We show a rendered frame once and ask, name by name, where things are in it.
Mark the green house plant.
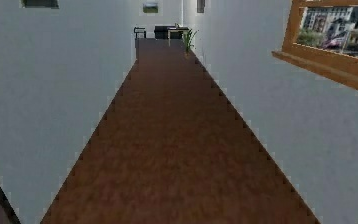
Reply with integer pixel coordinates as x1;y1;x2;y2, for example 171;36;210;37
182;28;199;58

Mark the wooden table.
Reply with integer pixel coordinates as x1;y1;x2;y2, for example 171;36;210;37
167;26;190;47

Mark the black side table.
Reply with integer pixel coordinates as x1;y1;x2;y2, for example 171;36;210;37
133;26;147;40

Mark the wooden framed window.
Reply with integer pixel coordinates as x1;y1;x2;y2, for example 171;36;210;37
271;0;358;96

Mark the green framed wall picture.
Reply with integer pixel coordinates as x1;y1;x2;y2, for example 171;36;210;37
142;2;160;15

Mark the dark framed wall picture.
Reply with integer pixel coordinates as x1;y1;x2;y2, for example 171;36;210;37
21;0;60;10

